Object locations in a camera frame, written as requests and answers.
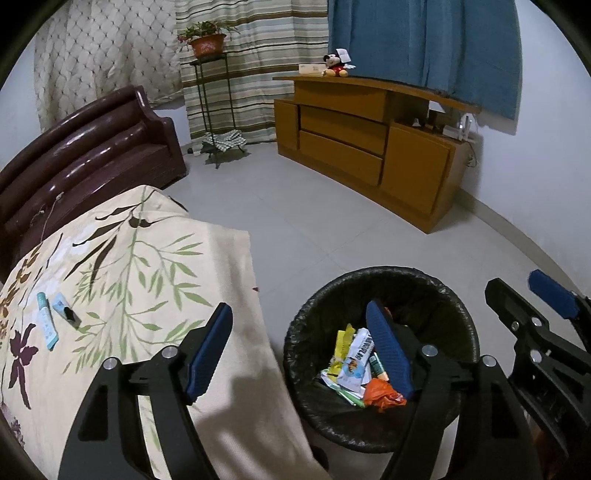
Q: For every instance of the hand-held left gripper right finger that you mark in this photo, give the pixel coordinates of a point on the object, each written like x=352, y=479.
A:
x=388, y=350

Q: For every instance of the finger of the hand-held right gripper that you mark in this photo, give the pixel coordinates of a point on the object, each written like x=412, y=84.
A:
x=554, y=293
x=521, y=318

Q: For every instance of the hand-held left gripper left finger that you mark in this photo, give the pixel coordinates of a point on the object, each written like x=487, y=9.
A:
x=210, y=355

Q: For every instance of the green cylindrical tube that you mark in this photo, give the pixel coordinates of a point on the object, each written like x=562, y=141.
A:
x=377, y=367

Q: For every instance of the white printed wrapper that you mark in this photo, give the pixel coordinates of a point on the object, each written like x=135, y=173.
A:
x=355, y=360

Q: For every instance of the yellow green wrapper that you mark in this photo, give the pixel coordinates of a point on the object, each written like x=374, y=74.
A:
x=342, y=344

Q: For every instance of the large orange plastic bag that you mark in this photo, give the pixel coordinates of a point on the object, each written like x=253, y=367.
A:
x=381, y=397

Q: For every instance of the white green packet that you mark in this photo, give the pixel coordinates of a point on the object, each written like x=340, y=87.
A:
x=344, y=392

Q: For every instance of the black trash bin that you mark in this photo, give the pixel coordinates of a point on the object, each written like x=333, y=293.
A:
x=415, y=286

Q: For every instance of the floral beige tablecloth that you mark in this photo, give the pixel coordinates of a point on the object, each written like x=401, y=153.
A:
x=152, y=277

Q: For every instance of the light blue black-tipped tube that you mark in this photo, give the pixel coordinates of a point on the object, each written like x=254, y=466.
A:
x=64, y=310

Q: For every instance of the light blue small packet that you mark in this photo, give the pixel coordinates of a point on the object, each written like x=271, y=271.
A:
x=46, y=323

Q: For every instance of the white router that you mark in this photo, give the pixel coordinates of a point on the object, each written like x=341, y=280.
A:
x=461, y=127

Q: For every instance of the checkered cloth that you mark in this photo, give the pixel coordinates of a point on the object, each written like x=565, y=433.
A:
x=226, y=141

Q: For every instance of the wooden cabinet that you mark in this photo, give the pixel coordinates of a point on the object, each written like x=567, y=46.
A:
x=341, y=124

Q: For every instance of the dark brown leather sofa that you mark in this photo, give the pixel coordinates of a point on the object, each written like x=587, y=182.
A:
x=92, y=147

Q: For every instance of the black metal plant stand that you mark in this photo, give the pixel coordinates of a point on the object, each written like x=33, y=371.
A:
x=203, y=101

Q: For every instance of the mouse plush toy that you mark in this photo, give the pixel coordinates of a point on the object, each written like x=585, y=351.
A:
x=336, y=69

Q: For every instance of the blue curtain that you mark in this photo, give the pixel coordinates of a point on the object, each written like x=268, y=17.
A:
x=415, y=41

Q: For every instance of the tissue box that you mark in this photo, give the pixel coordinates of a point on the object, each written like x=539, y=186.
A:
x=311, y=69

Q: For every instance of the white paper card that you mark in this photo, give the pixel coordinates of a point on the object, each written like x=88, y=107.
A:
x=344, y=54

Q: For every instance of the striped curtain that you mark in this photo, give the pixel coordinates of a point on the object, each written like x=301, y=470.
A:
x=263, y=60

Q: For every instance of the potted plant in orange pot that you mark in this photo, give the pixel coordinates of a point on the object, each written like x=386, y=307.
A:
x=207, y=45

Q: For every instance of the beige diamond pattern curtain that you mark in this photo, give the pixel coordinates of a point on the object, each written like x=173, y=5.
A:
x=106, y=55

